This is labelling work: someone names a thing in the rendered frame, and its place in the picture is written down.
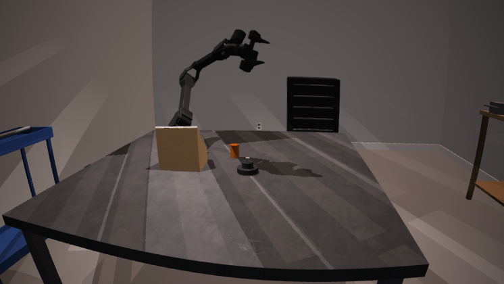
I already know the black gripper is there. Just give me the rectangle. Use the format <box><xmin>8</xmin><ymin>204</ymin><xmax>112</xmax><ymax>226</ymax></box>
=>
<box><xmin>233</xmin><ymin>30</ymin><xmax>269</xmax><ymax>72</ymax></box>

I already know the orange knob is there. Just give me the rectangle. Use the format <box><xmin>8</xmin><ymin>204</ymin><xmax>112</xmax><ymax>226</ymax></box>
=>
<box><xmin>230</xmin><ymin>143</ymin><xmax>239</xmax><ymax>158</ymax></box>

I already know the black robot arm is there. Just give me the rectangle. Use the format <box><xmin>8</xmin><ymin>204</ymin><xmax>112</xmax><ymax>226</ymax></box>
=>
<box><xmin>168</xmin><ymin>29</ymin><xmax>246</xmax><ymax>126</ymax></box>

